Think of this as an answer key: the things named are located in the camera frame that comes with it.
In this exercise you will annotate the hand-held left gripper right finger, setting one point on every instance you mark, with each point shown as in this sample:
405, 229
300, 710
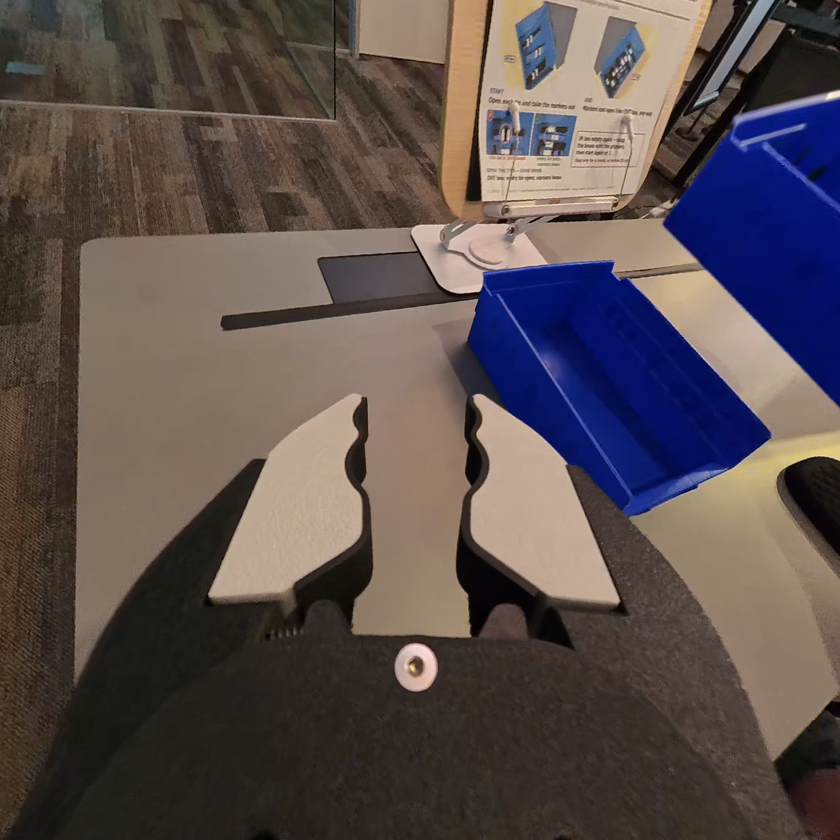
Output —
531, 525

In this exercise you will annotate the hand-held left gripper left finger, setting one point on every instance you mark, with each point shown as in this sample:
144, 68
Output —
295, 518

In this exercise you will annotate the blue plastic bin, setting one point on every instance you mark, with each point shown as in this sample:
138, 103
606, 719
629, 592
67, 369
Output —
754, 249
525, 354

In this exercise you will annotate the black quilted elbow pad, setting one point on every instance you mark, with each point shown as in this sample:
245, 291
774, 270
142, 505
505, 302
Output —
817, 499

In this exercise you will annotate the printed instruction sheet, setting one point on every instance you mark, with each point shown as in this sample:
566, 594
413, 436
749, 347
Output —
590, 164

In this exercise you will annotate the person's maroon clothing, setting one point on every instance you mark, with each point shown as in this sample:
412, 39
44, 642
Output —
820, 800

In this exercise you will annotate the black framed board stand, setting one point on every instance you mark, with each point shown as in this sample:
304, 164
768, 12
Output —
722, 59

